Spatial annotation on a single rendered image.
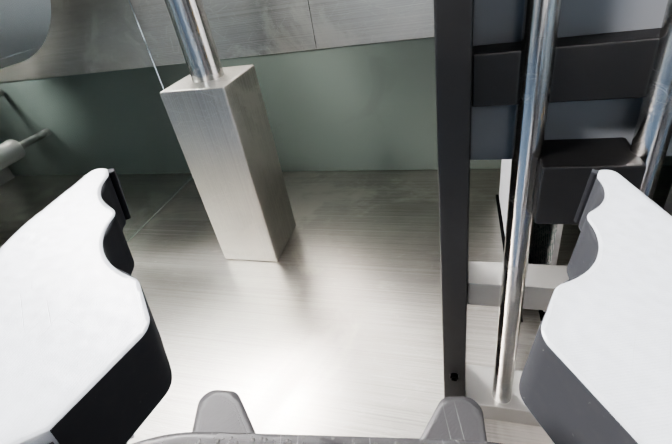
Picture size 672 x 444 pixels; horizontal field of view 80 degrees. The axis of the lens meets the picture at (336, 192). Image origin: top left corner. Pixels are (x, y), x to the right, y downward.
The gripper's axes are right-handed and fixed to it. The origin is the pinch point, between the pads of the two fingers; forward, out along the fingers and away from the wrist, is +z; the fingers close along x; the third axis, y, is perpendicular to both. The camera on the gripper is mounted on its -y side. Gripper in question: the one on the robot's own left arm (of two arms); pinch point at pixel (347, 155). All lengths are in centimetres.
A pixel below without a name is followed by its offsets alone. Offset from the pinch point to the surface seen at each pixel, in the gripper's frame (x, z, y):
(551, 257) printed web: 20.5, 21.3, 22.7
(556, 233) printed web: 20.1, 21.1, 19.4
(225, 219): -18.2, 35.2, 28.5
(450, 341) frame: 7.8, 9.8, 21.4
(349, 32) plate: -1, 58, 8
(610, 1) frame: 12.9, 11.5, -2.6
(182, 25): -19.4, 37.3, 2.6
